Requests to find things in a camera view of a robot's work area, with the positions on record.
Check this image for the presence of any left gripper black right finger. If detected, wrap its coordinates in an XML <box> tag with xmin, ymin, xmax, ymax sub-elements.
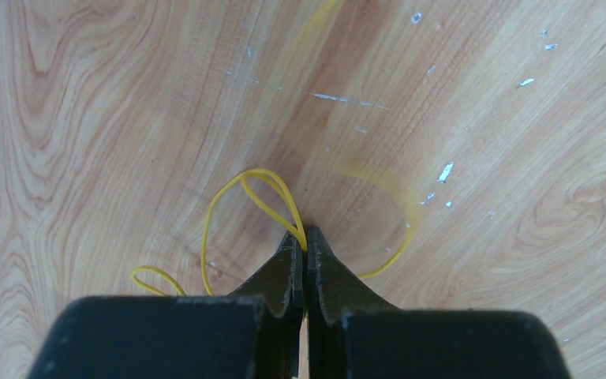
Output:
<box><xmin>305</xmin><ymin>227</ymin><xmax>570</xmax><ymax>378</ymax></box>

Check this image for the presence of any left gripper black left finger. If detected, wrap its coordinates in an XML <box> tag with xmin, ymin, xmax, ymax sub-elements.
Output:
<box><xmin>28</xmin><ymin>233</ymin><xmax>304</xmax><ymax>378</ymax></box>

